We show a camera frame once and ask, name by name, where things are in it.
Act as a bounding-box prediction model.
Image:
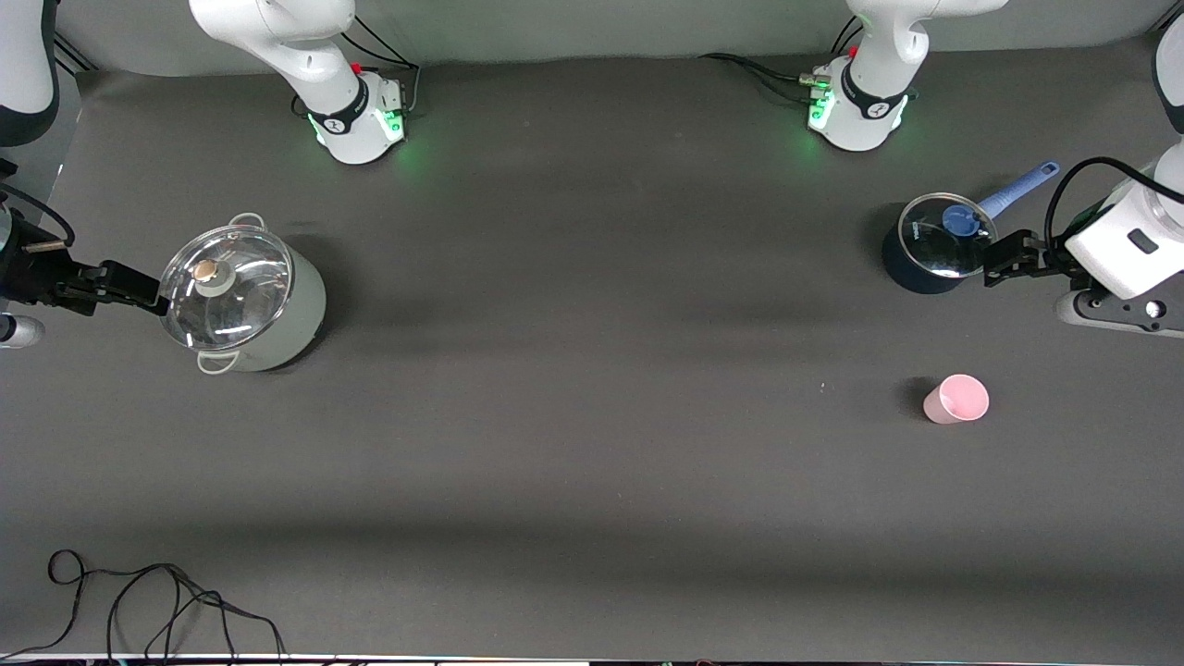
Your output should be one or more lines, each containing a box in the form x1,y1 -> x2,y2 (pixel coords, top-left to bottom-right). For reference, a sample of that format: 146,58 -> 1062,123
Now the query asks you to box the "grey two-handled stock pot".
157,213 -> 327,376

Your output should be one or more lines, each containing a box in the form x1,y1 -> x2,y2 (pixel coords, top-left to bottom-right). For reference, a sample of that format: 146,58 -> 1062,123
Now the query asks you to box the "black right arm base cable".
338,14 -> 424,117

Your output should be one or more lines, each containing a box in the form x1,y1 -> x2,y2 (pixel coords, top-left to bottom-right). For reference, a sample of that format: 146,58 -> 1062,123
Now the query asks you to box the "long thin black loose cable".
0,549 -> 288,663

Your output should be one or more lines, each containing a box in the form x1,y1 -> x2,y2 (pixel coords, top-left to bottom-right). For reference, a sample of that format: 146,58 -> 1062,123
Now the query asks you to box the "black left arm base cable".
698,51 -> 829,105

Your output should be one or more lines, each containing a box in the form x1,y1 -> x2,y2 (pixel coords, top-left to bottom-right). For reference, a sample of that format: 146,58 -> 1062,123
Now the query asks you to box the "pink plastic cup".
923,374 -> 991,425

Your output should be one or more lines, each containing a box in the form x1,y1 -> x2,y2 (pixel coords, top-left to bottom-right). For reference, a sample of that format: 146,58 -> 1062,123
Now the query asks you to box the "glass lid with brass knob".
157,225 -> 295,351

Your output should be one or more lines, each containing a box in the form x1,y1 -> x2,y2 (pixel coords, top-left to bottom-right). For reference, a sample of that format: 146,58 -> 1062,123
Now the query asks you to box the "black arm wrist cable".
1045,155 -> 1184,269
0,183 -> 75,253

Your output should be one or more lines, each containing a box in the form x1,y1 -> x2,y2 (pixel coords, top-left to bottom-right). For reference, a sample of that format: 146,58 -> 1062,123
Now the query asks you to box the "black arm base cable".
338,14 -> 424,117
698,51 -> 829,105

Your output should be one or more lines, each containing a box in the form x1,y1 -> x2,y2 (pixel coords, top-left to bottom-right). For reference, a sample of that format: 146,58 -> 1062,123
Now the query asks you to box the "black left arm wrist cable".
1045,155 -> 1184,269

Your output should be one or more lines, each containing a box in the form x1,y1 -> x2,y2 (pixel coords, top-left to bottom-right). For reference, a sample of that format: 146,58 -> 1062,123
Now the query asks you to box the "dark blue saucepan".
882,161 -> 1062,295

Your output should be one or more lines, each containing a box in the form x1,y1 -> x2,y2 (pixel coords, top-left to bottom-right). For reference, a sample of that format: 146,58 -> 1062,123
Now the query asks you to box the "thin black background cable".
54,35 -> 98,75

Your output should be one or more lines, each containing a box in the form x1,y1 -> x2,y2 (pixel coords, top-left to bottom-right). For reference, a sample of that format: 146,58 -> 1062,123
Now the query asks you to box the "glass lid with blue knob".
899,192 -> 1000,278

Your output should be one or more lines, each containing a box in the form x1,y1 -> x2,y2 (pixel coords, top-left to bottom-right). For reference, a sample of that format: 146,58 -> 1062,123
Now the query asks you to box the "black right arm wrist cable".
0,183 -> 75,253

